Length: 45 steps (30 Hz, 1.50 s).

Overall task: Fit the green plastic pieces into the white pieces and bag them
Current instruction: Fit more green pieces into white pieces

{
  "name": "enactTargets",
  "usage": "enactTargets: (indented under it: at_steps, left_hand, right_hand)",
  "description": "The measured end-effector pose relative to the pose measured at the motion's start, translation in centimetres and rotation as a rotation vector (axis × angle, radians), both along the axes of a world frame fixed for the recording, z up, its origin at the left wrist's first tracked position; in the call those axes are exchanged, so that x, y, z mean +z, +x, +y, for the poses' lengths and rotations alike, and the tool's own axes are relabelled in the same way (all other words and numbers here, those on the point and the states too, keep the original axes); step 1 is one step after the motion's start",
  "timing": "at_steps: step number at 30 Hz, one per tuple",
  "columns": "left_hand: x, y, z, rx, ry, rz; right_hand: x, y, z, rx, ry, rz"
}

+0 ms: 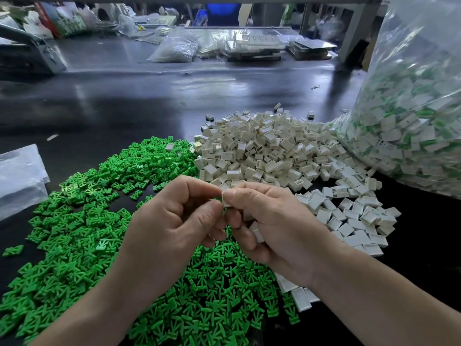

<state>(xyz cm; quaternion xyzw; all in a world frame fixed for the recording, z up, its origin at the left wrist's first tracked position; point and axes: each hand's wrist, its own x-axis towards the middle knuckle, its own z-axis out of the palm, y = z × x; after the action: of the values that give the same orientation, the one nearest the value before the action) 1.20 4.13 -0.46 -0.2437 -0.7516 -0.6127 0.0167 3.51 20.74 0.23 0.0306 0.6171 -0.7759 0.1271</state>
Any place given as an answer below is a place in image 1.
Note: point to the person's right hand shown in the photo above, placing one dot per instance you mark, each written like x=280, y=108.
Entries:
x=288, y=227

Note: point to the person's left hand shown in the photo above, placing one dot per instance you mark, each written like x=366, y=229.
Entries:
x=169, y=230

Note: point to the small white plastic part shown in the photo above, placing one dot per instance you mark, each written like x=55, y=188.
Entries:
x=256, y=231

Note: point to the pile of white plastic caps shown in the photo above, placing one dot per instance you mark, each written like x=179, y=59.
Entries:
x=284, y=147

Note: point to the pile of green plastic clips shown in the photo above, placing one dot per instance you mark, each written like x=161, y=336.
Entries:
x=65, y=219

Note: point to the clear plastic bag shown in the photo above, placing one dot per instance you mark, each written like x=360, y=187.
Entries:
x=410, y=122

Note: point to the person's right forearm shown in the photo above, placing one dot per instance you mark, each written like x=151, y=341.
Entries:
x=389, y=310

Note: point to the person's left forearm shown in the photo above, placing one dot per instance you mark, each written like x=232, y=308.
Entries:
x=76, y=317

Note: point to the small green plastic part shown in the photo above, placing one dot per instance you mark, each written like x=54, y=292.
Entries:
x=13, y=250

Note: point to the small clear bag of parts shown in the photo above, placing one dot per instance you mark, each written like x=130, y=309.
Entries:
x=173, y=49

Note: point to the stack of clear flat bags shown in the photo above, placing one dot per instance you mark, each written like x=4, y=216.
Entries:
x=21, y=180

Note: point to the dark flat tray stack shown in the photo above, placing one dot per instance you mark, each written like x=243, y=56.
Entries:
x=311, y=48

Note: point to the blue crate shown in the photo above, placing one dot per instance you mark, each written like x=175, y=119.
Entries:
x=220, y=14

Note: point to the grey heat sealer machine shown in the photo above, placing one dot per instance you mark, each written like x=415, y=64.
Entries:
x=30, y=52

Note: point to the grey metal slanted post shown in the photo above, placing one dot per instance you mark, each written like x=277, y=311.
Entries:
x=358, y=25

